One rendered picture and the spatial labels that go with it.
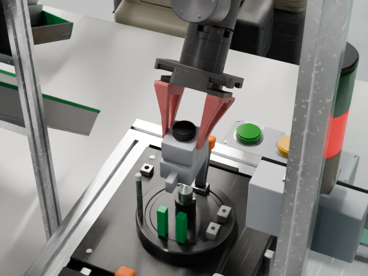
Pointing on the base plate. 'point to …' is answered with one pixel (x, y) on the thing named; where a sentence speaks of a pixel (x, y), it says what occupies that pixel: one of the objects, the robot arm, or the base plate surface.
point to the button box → (267, 133)
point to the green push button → (248, 133)
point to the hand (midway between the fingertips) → (183, 138)
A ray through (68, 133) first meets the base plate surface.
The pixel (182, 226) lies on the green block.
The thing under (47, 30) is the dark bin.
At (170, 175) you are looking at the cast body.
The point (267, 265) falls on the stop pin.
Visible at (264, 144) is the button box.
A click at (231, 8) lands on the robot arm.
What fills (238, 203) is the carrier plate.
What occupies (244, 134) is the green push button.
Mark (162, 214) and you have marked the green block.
